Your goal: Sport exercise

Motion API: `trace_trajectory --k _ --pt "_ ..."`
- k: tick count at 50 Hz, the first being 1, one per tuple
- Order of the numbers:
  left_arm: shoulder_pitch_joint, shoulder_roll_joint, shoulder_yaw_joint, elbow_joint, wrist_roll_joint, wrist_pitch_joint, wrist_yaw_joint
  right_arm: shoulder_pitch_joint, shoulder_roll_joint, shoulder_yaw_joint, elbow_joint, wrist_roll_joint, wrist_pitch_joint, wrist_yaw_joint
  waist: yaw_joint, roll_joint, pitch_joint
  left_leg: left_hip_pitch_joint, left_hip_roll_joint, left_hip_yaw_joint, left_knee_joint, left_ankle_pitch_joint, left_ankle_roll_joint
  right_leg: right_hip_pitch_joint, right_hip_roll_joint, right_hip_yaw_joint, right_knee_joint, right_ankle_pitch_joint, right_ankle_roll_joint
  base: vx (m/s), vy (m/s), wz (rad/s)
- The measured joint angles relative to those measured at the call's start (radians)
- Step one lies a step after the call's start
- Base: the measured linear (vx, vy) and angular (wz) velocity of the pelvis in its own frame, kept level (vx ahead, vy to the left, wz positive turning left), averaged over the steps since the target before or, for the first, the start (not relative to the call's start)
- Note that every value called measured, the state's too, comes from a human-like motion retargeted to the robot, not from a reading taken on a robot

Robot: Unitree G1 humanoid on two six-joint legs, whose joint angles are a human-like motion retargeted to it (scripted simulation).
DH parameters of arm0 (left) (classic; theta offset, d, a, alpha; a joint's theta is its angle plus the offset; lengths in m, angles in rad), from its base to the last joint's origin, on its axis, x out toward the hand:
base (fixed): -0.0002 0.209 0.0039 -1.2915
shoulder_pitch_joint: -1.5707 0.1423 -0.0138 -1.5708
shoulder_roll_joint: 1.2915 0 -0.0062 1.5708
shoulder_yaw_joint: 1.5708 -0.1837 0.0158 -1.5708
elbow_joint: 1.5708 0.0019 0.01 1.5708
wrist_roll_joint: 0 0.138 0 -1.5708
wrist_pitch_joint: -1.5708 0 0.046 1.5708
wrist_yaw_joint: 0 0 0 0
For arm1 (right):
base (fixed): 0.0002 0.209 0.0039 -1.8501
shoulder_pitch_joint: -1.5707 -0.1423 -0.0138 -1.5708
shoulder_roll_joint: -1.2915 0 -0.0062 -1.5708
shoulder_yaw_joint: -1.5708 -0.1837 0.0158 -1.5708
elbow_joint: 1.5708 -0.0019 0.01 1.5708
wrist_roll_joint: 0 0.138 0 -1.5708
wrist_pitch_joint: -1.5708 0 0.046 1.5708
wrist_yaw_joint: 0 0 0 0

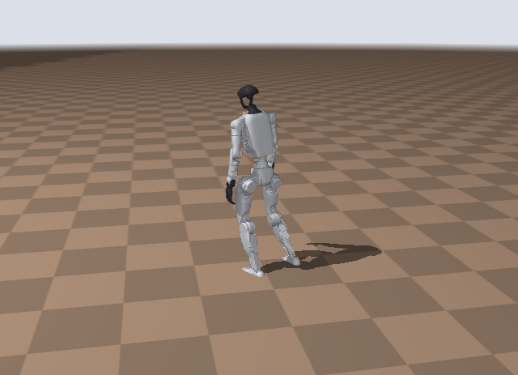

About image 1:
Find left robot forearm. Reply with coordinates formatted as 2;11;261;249
227;149;239;185

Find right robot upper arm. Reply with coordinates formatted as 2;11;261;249
267;112;278;147

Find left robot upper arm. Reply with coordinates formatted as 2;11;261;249
230;117;245;159

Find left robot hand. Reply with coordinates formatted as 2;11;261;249
226;180;236;204

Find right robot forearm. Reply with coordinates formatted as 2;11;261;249
266;144;278;168

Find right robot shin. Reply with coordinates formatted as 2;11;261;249
270;211;295;258

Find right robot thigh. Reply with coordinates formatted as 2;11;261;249
263;173;282;225

